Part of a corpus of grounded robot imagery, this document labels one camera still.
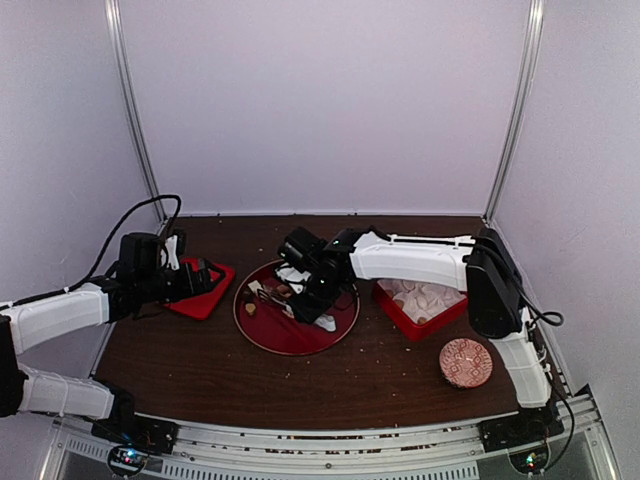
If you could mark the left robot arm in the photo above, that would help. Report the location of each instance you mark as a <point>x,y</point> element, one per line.
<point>99,301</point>

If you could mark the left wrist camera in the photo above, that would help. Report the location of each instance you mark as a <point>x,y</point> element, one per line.
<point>143,253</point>

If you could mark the red box lid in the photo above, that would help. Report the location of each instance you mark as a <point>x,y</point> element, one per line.
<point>201,307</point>

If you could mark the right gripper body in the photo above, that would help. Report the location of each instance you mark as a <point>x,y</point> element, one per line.
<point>318,302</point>

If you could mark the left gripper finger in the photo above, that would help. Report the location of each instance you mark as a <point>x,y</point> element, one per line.
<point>213,271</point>
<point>207,287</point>

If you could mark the aluminium post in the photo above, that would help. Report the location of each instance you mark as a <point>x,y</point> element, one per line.
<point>116,32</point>
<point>527,69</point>

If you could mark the right aluminium post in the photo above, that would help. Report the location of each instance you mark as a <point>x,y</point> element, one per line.
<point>527,69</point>

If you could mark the metal serving tongs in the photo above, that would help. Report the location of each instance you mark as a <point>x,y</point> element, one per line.
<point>275,298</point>

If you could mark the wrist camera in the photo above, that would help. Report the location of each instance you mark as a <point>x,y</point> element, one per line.
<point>143,253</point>
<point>300,250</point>

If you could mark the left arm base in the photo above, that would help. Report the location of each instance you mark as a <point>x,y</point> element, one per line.
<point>136,442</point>

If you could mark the round red tray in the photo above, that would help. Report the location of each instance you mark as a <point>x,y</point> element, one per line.
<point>275,331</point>

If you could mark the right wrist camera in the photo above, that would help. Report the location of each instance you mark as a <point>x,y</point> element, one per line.
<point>300,250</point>

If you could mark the front aluminium rail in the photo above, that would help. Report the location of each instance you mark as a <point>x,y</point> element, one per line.
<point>452,450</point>

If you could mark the white paper cups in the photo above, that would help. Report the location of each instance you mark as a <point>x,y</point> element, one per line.
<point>421,298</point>

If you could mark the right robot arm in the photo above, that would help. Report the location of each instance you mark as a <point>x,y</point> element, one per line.
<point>427,277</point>

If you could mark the white square chocolate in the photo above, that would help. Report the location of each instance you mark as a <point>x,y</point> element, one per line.
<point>254,286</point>

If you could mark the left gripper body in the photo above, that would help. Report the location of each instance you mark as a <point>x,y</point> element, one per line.
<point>154,289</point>

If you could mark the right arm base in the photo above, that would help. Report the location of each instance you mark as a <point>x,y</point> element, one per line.
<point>524,437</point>

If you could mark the left aluminium post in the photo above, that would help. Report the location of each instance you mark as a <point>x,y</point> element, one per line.
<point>116,32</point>

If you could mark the red patterned bowl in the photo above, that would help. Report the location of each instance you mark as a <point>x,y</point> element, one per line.
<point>465,363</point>

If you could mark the red chocolate box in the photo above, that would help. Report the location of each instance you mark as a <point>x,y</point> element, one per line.
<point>413,331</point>

